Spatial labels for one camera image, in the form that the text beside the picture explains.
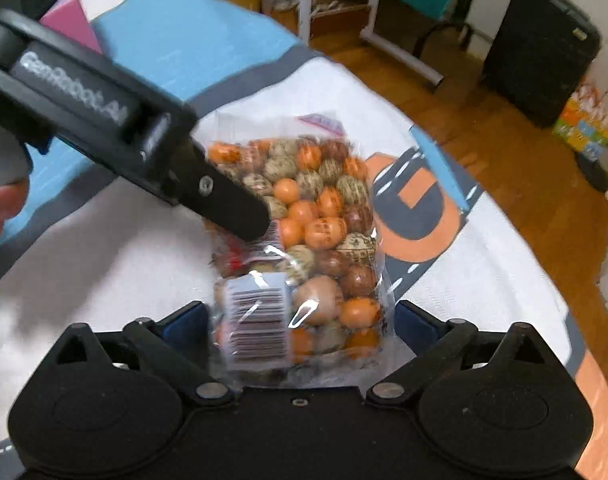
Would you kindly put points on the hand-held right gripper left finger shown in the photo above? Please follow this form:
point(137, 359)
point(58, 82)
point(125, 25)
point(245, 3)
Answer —
point(188, 320)

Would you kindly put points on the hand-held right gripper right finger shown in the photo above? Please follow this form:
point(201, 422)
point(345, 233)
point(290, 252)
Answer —
point(420, 322)

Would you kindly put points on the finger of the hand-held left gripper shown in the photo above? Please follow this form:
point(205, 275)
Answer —
point(228, 200)

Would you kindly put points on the pink cardboard box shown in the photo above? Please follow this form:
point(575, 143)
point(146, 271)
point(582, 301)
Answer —
point(66, 25)

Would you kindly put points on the black cracker packet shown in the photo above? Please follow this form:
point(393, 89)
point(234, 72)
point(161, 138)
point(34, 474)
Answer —
point(334, 220)

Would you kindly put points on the person's left hand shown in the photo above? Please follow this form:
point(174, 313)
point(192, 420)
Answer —
point(3, 210)

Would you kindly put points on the white side table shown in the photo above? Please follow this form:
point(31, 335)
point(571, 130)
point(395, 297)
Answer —
point(374, 25)

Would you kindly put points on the colourful printed carton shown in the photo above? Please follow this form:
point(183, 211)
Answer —
point(584, 125)

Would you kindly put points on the black suitcase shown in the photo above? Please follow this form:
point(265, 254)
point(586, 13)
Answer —
point(539, 55)

